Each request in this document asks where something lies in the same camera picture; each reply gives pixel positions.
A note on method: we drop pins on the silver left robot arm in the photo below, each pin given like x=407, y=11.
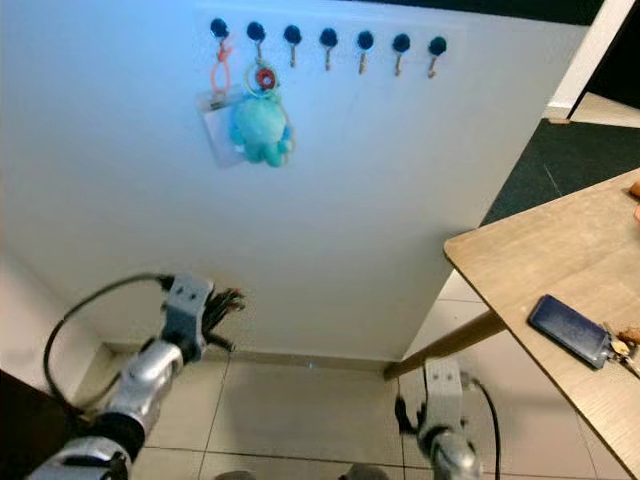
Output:
x=150, y=375

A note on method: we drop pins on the white hook board panel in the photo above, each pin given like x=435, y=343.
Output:
x=370, y=180

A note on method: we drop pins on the grey robot right leg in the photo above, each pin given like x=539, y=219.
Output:
x=367, y=472

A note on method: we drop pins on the grey robot leg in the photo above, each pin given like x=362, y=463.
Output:
x=235, y=475
x=367, y=472

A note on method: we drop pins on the grey robot left leg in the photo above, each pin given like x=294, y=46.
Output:
x=235, y=475

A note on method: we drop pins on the clear badge card holder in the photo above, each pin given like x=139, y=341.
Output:
x=212, y=130

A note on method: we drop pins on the dark blue wallet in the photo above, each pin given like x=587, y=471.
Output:
x=570, y=330

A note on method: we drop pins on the light wooden table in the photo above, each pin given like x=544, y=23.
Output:
x=560, y=260

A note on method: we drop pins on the brown key bunch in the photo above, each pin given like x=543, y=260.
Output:
x=622, y=346

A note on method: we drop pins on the dark blue carpet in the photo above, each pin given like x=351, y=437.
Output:
x=560, y=165

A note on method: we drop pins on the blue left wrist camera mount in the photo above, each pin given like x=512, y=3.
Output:
x=188, y=300

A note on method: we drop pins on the black knob wall hook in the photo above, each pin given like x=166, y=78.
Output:
x=256, y=31
x=365, y=40
x=328, y=37
x=292, y=34
x=437, y=45
x=219, y=27
x=401, y=42

